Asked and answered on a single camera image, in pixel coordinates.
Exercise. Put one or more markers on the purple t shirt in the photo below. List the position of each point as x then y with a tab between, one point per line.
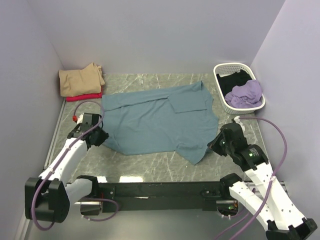
246	96

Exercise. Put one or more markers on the folded beige t shirt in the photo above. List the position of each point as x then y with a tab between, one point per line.
88	80

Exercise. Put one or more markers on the black t shirt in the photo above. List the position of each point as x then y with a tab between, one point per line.
228	82

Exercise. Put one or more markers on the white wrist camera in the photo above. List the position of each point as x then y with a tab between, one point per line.
237	120
78	119

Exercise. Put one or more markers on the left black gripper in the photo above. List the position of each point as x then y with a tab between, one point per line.
104	135

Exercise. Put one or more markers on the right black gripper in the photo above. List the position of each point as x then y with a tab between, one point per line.
212	144

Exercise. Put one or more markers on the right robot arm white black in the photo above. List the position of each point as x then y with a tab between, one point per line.
274	209

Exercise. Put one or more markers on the blue t shirt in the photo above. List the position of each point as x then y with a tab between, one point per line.
179	119

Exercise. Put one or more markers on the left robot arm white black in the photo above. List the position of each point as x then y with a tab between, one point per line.
48	197

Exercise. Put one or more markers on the aluminium rail frame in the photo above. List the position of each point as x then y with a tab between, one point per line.
49	196

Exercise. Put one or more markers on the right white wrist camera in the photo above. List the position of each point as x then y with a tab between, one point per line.
237	120

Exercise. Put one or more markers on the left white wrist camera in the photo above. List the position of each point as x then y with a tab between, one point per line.
78	119

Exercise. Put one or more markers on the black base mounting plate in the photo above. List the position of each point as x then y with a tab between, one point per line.
148	196

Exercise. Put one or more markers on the folded pink t shirt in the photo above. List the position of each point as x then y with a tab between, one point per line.
83	97

